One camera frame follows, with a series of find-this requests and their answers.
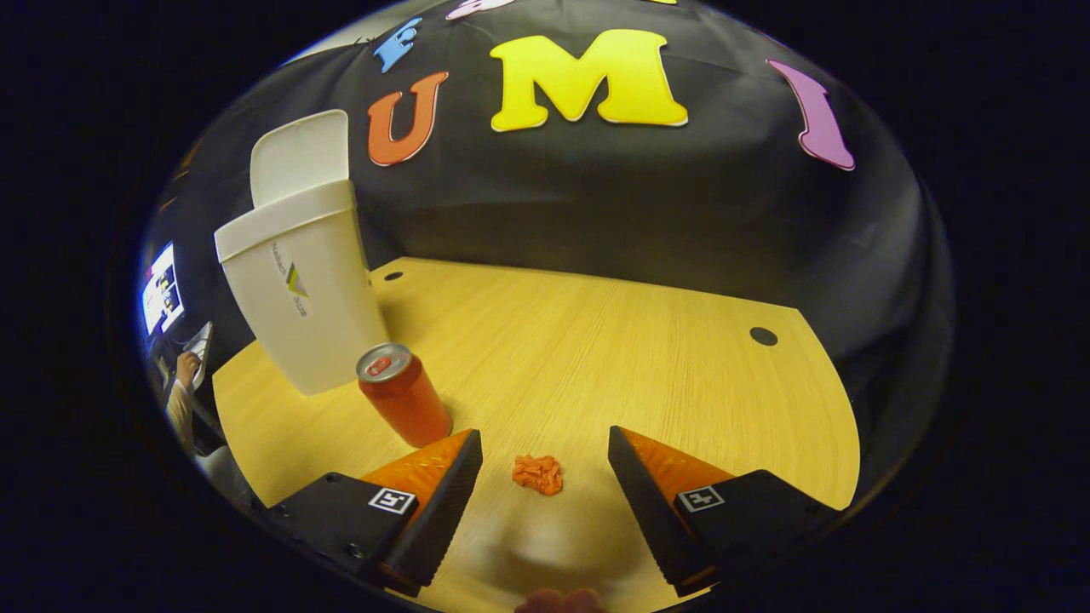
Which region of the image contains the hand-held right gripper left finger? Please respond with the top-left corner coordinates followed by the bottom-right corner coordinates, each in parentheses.
top-left (264, 428), bottom-right (484, 597)

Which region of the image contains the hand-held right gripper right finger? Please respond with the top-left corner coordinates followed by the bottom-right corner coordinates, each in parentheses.
top-left (608, 426), bottom-right (840, 597)

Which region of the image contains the orange paper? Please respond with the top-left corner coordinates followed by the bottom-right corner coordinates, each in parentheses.
top-left (512, 454), bottom-right (564, 496)

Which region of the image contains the red pop can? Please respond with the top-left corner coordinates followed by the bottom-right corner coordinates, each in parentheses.
top-left (356, 342), bottom-right (453, 449)

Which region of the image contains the white desktop garbage bin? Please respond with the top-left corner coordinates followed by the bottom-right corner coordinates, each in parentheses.
top-left (213, 109), bottom-right (391, 397)

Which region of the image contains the wooden desktop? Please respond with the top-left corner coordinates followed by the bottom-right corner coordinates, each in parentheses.
top-left (211, 257), bottom-right (861, 613)

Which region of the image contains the black backdrop cloth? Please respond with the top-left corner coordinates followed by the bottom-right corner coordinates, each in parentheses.
top-left (145, 0), bottom-right (955, 512)

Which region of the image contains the computer monitor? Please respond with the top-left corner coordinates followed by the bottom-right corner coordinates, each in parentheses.
top-left (141, 243), bottom-right (186, 337)

